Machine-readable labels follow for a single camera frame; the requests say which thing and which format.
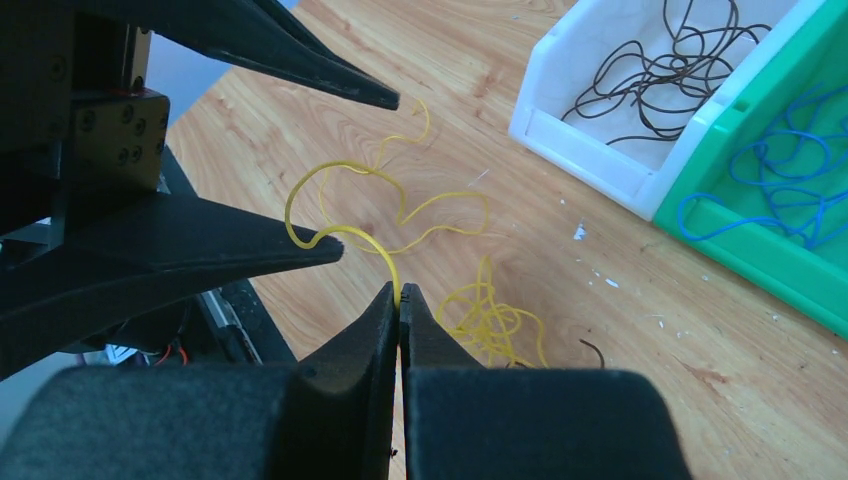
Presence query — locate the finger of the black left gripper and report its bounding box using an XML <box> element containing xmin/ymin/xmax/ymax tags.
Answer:
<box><xmin>79</xmin><ymin>0</ymin><xmax>400</xmax><ymax>110</ymax></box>

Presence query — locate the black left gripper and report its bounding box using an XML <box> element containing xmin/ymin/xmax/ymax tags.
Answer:
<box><xmin>1</xmin><ymin>1</ymin><xmax>344</xmax><ymax>378</ymax></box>

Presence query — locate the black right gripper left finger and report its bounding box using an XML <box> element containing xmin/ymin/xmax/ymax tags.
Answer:
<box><xmin>1</xmin><ymin>286</ymin><xmax>398</xmax><ymax>479</ymax></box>

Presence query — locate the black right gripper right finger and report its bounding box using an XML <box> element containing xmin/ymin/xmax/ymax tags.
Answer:
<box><xmin>399</xmin><ymin>284</ymin><xmax>691</xmax><ymax>479</ymax></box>

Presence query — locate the blue cable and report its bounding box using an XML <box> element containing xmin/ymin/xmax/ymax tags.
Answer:
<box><xmin>675</xmin><ymin>82</ymin><xmax>848</xmax><ymax>252</ymax></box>

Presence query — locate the white plastic bin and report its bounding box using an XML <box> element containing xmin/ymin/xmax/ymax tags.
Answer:
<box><xmin>509</xmin><ymin>1</ymin><xmax>821</xmax><ymax>220</ymax></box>

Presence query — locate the green plastic bin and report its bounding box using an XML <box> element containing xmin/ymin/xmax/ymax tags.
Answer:
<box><xmin>654</xmin><ymin>1</ymin><xmax>847</xmax><ymax>335</ymax></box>

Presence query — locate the brown cable in bin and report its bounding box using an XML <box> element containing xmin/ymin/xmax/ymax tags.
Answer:
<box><xmin>561</xmin><ymin>0</ymin><xmax>773</xmax><ymax>147</ymax></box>

